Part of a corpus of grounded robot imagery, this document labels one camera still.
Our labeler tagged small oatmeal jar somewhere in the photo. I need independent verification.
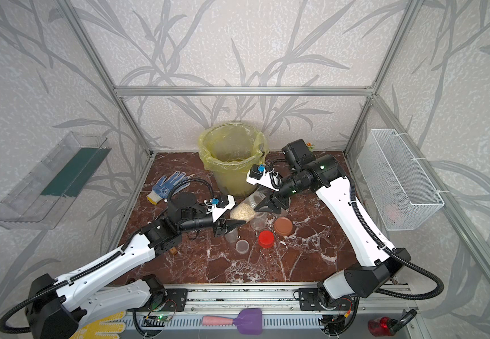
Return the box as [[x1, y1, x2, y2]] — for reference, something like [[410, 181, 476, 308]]
[[225, 229, 239, 244]]

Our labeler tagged glass jar with oatmeal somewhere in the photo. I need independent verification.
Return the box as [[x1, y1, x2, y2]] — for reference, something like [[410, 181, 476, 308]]
[[230, 192, 266, 223]]

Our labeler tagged brown jar lid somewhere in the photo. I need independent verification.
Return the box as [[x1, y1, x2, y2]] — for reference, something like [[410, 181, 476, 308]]
[[273, 217, 294, 237]]

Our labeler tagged clear plastic jar lid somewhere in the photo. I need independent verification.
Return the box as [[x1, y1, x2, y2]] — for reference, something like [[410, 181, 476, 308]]
[[235, 240, 250, 254]]

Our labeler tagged red jar lid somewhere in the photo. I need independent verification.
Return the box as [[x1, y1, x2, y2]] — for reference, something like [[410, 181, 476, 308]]
[[258, 230, 276, 249]]

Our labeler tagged brown-lidded oatmeal jar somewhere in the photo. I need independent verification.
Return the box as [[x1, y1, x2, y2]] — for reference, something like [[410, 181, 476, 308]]
[[276, 209, 289, 218]]

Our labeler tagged red-lidded oatmeal jar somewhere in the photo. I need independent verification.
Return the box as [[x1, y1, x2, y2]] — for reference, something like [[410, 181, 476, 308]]
[[249, 213, 268, 231]]

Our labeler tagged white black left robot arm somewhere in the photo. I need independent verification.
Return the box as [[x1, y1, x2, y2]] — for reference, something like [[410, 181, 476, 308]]
[[0, 178, 244, 338]]

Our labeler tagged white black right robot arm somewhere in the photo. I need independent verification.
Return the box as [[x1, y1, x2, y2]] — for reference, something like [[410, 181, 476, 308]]
[[246, 139, 444, 308]]

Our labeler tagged blue dotted white work glove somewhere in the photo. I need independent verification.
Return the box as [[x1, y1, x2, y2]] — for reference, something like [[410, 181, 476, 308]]
[[147, 171, 188, 205]]

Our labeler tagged yellow plastic bin liner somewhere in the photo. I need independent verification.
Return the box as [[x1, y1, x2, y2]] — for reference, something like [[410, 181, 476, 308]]
[[198, 121, 269, 173]]

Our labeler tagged pink item in basket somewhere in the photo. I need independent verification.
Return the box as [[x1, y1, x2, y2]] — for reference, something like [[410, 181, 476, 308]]
[[385, 204, 405, 227]]

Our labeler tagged yellow dotted glove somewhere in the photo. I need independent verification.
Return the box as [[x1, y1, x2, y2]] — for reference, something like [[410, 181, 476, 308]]
[[71, 311, 126, 339]]

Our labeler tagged red black handheld tool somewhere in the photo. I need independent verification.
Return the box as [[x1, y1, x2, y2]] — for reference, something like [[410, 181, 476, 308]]
[[367, 309, 417, 337]]

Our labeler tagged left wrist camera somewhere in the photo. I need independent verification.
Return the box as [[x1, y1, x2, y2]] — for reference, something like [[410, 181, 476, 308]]
[[207, 194, 236, 223]]

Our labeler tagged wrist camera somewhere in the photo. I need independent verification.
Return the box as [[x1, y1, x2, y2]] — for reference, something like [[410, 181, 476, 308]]
[[246, 164, 282, 192], [207, 194, 236, 223]]

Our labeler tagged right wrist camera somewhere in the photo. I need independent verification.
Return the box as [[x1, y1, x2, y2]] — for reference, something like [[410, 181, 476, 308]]
[[246, 164, 282, 192]]

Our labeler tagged purple pink-handled scoop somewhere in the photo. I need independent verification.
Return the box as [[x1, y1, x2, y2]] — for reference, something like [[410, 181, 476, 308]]
[[202, 308, 263, 336]]

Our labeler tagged white wire mesh basket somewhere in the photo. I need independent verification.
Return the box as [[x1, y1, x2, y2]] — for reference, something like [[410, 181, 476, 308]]
[[357, 129, 444, 231]]

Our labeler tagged clear plastic wall shelf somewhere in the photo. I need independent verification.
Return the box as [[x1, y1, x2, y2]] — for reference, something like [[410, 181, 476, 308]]
[[0, 132, 112, 230]]

